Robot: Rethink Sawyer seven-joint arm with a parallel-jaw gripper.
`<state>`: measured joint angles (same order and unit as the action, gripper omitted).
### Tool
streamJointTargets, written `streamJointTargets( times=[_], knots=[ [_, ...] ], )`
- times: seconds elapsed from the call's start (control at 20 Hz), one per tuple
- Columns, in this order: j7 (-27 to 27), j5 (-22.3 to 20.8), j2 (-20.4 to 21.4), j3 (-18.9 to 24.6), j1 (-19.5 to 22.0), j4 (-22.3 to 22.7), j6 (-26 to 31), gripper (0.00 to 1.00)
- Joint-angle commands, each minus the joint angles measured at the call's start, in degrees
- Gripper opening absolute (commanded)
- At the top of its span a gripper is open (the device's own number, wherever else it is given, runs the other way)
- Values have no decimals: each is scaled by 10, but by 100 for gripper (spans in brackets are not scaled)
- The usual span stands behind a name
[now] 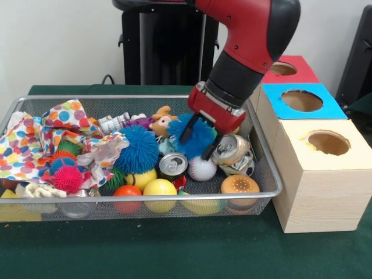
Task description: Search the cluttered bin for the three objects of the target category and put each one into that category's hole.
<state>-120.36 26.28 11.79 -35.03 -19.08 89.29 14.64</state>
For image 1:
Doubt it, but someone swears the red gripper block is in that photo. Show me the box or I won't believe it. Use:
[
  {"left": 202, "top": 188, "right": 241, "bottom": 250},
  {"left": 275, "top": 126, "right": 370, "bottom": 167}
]
[{"left": 178, "top": 86, "right": 248, "bottom": 162}]

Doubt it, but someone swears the plain yellow ball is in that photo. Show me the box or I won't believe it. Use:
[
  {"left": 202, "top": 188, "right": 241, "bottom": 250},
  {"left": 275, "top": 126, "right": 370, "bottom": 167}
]
[{"left": 143, "top": 178, "right": 177, "bottom": 213}]

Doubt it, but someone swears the polka dot cloth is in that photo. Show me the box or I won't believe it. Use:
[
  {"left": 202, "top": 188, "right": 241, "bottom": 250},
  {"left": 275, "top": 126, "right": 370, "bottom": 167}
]
[{"left": 0, "top": 99, "right": 130, "bottom": 189}]

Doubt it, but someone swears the black cable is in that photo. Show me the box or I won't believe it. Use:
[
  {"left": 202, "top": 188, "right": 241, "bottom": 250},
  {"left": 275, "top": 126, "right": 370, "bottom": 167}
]
[{"left": 102, "top": 73, "right": 124, "bottom": 86}]

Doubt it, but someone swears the silver grey plastic toy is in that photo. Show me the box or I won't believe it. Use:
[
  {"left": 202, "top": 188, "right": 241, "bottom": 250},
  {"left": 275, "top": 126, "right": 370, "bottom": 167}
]
[{"left": 98, "top": 112, "right": 132, "bottom": 135}]

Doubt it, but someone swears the multicoloured spiky caterpillar toy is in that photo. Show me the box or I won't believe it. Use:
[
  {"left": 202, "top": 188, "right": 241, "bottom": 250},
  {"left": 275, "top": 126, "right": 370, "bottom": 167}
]
[{"left": 45, "top": 139, "right": 85, "bottom": 194}]

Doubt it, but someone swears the orange ball with cream dots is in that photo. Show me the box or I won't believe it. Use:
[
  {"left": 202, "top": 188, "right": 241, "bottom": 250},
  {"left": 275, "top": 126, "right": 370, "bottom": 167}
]
[{"left": 220, "top": 174, "right": 260, "bottom": 211}]

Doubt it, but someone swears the small red ball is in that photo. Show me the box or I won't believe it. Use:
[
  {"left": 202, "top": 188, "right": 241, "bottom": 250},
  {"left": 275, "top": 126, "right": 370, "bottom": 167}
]
[{"left": 113, "top": 185, "right": 142, "bottom": 214}]

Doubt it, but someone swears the crushed silver drink can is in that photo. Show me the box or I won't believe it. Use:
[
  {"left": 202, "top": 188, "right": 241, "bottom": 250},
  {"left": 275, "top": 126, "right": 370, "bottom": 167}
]
[{"left": 212, "top": 134, "right": 252, "bottom": 167}]

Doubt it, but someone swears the shallow clear mesh bin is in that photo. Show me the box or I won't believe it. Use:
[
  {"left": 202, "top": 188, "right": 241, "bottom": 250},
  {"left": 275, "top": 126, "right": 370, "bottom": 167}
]
[{"left": 0, "top": 94, "right": 284, "bottom": 223}]

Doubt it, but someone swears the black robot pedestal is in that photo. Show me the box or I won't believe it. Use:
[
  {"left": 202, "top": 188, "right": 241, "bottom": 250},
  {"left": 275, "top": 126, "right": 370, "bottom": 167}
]
[{"left": 112, "top": 0, "right": 220, "bottom": 87}]

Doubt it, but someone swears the tan plush animal toy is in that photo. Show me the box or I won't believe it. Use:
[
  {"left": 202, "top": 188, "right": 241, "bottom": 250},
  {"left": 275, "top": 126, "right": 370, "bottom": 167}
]
[{"left": 149, "top": 105, "right": 178, "bottom": 138}]

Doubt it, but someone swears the black panel stand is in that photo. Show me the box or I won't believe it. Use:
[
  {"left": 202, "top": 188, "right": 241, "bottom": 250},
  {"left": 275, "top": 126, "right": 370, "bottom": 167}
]
[{"left": 336, "top": 5, "right": 372, "bottom": 111}]

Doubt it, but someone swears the blue spiky rubber ball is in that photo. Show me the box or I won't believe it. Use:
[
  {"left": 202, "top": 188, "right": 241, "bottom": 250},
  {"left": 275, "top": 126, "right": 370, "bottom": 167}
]
[
  {"left": 113, "top": 125, "right": 160, "bottom": 175},
  {"left": 167, "top": 113, "right": 217, "bottom": 160}
]

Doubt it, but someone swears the wooden box with three holes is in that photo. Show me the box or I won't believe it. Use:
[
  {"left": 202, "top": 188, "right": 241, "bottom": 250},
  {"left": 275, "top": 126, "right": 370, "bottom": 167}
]
[{"left": 242, "top": 55, "right": 372, "bottom": 234}]

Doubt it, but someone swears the dark green table cloth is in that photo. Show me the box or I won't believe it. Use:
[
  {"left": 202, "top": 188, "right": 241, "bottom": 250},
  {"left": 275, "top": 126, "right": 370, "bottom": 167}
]
[
  {"left": 0, "top": 84, "right": 372, "bottom": 279},
  {"left": 348, "top": 92, "right": 372, "bottom": 115}
]

